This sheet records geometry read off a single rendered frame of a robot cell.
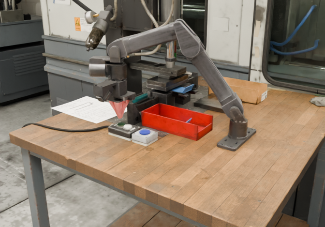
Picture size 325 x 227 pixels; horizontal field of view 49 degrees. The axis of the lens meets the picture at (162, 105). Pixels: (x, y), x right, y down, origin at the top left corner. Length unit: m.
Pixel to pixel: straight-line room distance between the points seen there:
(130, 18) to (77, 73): 1.53
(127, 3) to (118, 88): 0.48
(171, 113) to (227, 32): 0.81
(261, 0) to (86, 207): 1.68
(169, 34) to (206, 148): 0.40
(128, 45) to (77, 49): 1.81
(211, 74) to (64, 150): 0.56
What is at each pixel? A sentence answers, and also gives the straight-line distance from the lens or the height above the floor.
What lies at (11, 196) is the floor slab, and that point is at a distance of 2.80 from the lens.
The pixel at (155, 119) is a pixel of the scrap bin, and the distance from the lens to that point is 1.35.
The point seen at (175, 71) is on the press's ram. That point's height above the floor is 1.07.
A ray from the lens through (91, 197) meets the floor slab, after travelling 2.62.
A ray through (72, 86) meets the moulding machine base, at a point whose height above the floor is 0.56.
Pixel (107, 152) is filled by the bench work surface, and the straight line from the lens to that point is 1.21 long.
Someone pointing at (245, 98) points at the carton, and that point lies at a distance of 1.68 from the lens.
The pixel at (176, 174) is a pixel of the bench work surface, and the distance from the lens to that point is 1.07.
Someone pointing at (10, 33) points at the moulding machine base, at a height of 0.85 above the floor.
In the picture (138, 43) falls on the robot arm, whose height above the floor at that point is 1.24.
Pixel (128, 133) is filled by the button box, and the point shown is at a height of 0.93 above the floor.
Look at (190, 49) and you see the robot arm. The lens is 1.16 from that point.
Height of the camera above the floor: 1.45
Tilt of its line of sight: 20 degrees down
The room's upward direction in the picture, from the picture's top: straight up
